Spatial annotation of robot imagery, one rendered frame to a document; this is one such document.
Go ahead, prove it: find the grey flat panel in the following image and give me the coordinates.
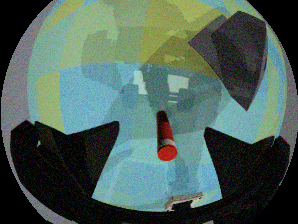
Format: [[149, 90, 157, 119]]
[[188, 11, 269, 111]]

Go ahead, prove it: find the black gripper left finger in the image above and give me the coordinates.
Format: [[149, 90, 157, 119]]
[[35, 120, 120, 198]]

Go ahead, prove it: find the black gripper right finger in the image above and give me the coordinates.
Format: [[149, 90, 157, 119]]
[[204, 127, 274, 198]]

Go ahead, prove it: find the red peg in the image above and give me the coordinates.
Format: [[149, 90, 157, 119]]
[[156, 111, 177, 161]]

